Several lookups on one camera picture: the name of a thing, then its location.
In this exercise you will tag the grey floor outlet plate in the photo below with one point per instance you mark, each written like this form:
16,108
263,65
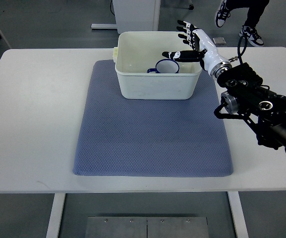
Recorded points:
219,41

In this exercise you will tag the blue-grey textured mat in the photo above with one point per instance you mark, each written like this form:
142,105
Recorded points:
150,138

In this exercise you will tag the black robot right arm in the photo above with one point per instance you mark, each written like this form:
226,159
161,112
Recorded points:
249,99

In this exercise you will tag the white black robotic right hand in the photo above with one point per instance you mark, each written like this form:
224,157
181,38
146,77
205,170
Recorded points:
203,50

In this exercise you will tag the person in dark trousers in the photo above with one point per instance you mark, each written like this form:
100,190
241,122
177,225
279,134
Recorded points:
255,10

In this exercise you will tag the white table frame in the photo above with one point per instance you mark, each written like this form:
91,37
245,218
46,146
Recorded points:
234,203

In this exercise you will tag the blue enamel mug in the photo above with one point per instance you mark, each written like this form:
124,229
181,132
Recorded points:
167,66

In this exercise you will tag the cream plastic box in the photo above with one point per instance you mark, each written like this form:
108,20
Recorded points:
138,51

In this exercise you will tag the white cabinet pedestal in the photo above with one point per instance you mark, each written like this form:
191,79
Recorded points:
133,15

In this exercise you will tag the metal base plate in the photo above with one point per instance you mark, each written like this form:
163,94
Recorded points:
147,227

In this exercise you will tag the black caster wheel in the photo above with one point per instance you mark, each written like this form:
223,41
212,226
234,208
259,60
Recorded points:
191,7

